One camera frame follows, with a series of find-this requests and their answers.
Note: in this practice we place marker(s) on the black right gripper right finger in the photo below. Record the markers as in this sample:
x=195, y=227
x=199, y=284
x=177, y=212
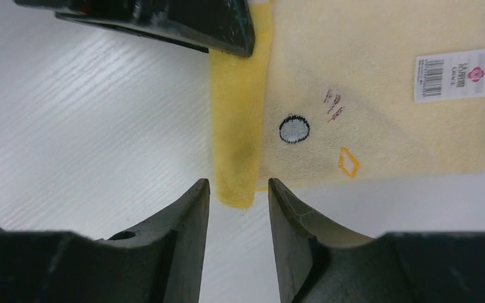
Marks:
x=319, y=260

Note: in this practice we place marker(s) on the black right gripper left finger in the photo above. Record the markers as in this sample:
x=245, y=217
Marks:
x=157, y=260

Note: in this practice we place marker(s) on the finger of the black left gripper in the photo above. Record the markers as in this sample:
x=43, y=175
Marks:
x=224, y=26

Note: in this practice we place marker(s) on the yellow cloth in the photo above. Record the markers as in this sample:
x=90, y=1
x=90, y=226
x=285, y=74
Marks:
x=341, y=91

